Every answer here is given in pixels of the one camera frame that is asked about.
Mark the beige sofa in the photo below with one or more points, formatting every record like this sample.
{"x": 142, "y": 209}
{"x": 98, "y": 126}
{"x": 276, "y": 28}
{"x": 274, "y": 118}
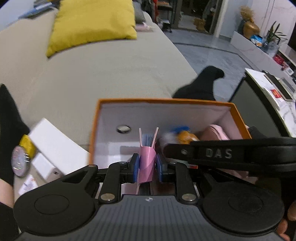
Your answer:
{"x": 66, "y": 87}

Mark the large white box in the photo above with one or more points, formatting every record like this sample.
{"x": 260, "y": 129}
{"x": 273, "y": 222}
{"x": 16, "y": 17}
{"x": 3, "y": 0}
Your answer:
{"x": 59, "y": 149}

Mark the black sock left foot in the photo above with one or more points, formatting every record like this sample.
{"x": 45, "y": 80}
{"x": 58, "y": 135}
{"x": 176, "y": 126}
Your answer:
{"x": 12, "y": 130}

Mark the small white box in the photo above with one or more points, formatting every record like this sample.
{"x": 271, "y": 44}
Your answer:
{"x": 45, "y": 168}

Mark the white marble coffee table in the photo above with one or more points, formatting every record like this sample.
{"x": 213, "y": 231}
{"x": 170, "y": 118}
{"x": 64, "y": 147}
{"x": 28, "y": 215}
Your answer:
{"x": 261, "y": 104}

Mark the black sock right foot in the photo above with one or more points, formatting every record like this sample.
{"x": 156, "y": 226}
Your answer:
{"x": 202, "y": 86}

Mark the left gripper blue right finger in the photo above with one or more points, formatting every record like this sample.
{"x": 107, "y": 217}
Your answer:
{"x": 162, "y": 168}

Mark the pink fabric pouch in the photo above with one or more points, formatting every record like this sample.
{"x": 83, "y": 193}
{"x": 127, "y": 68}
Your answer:
{"x": 213, "y": 133}

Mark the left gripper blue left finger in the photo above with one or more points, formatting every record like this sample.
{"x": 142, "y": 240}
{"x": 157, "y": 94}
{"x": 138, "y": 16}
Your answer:
{"x": 133, "y": 168}

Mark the black trouser leg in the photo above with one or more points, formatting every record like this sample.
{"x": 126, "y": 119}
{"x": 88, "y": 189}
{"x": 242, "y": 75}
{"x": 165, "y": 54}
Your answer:
{"x": 8, "y": 229}

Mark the black sock foot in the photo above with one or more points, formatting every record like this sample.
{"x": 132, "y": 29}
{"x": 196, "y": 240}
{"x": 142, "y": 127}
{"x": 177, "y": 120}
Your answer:
{"x": 202, "y": 86}
{"x": 12, "y": 130}

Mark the golden vase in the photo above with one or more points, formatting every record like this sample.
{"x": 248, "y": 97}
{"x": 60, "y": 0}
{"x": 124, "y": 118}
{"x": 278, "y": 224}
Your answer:
{"x": 250, "y": 29}

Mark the green potted plant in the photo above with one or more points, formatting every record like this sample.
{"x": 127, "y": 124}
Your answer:
{"x": 271, "y": 42}

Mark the yellow cushion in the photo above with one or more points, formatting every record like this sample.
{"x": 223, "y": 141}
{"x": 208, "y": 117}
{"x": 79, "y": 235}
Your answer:
{"x": 82, "y": 22}

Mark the person right hand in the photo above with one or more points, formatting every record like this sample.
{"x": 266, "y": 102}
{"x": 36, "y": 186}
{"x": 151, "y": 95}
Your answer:
{"x": 283, "y": 226}

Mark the orange cardboard box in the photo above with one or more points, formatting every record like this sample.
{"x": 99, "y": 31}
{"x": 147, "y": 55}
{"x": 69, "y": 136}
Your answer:
{"x": 117, "y": 123}

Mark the pink leather card wallet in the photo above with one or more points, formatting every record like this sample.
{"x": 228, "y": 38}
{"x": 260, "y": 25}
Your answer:
{"x": 147, "y": 155}

